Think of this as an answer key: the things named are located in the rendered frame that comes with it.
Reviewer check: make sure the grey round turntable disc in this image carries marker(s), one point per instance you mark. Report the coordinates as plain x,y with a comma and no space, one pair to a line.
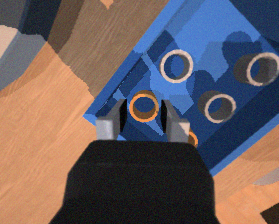
25,26

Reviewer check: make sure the blue crate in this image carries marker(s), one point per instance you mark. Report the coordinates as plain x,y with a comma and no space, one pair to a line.
215,33

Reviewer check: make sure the steel bushing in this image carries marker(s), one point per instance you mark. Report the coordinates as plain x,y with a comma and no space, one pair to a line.
188,66

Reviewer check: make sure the dark grey metal sleeve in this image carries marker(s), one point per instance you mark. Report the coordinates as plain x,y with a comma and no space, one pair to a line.
268,72
224,113

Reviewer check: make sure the bronze bushing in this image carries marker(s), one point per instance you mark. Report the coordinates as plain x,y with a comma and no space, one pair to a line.
192,139
147,116

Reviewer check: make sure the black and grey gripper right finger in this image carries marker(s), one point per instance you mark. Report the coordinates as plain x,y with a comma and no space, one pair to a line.
176,129

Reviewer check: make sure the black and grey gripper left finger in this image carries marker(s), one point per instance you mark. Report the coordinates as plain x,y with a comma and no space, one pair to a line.
108,127

